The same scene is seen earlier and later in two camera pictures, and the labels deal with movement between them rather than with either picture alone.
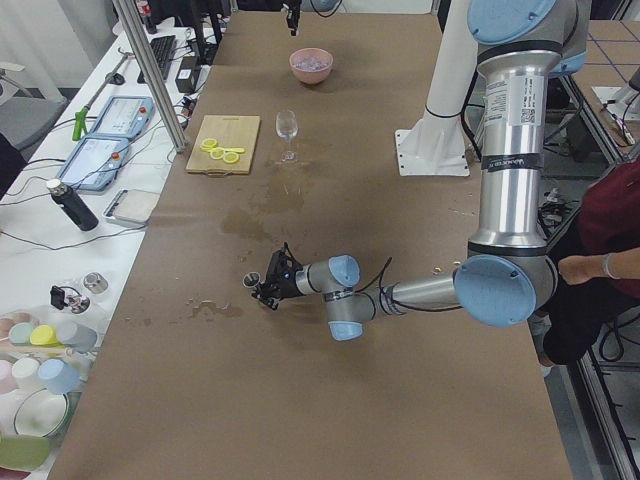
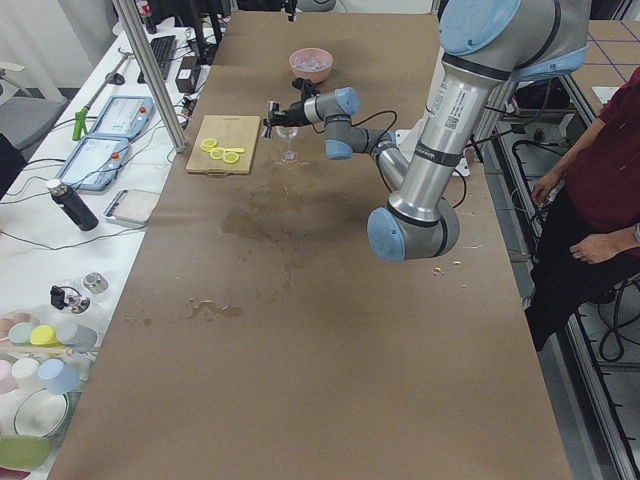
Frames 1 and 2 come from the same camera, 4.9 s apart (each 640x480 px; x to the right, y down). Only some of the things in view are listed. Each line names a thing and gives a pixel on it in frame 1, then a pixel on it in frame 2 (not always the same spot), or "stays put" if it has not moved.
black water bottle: (73, 204) stays put
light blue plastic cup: (60, 378) stays put
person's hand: (580, 269) to (598, 247)
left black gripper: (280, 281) to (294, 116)
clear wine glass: (287, 126) stays put
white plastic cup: (26, 373) stays put
